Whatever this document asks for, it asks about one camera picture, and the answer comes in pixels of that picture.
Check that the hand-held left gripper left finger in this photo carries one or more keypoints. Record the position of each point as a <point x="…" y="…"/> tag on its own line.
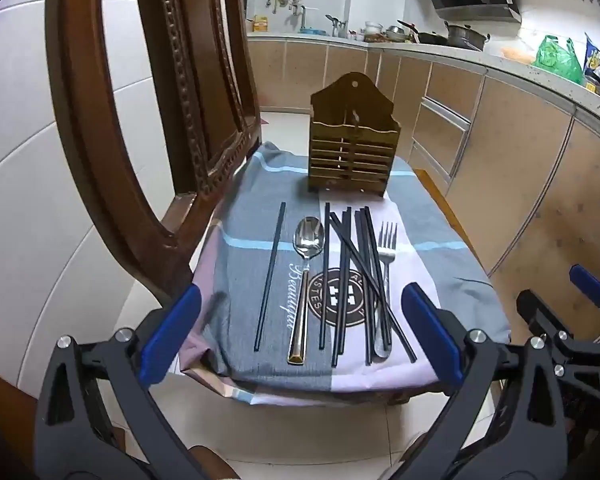
<point x="172" y="332"/>

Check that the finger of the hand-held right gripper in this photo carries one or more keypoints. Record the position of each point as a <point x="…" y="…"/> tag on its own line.
<point x="587" y="282"/>
<point x="540" y="312"/>

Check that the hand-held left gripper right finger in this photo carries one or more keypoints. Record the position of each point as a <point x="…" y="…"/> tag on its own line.
<point x="432" y="332"/>

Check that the steel fork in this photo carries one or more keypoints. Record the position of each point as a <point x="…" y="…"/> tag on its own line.
<point x="387" y="255"/>

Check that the slim black chopstick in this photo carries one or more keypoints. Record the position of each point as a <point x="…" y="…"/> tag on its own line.
<point x="270" y="275"/>

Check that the bunch of black chopsticks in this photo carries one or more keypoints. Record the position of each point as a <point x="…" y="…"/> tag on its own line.
<point x="324" y="260"/>

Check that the steel spoon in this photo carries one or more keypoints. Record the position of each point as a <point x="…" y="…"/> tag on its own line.
<point x="307" y="237"/>

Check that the wooden utensil holder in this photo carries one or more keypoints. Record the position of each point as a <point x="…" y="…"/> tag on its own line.
<point x="347" y="150"/>

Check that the plaid grey and pink cloth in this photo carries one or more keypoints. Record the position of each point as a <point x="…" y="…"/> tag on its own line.
<point x="260" y="270"/>

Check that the low wooden table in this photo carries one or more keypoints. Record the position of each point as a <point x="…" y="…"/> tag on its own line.
<point x="445" y="205"/>

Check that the beige kitchen cabinets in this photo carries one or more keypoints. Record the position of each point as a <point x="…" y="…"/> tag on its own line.
<point x="520" y="160"/>

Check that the green plastic bag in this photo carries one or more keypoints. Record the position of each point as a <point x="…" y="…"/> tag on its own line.
<point x="557" y="57"/>

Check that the kitchen countertop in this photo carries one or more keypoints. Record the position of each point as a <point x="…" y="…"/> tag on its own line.
<point x="510" y="67"/>

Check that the carved wooden chair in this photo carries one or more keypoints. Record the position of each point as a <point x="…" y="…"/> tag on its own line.
<point x="105" y="110"/>

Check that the black frying pan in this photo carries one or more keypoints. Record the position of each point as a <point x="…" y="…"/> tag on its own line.
<point x="422" y="36"/>

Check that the white bowl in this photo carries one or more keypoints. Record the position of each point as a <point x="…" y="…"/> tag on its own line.
<point x="373" y="27"/>

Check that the yellow box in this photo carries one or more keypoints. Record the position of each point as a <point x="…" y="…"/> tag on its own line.
<point x="260" y="23"/>

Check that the blue basin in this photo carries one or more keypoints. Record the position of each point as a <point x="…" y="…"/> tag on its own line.
<point x="312" y="31"/>

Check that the wall faucet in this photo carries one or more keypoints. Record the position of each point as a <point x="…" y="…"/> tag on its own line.
<point x="300" y="12"/>

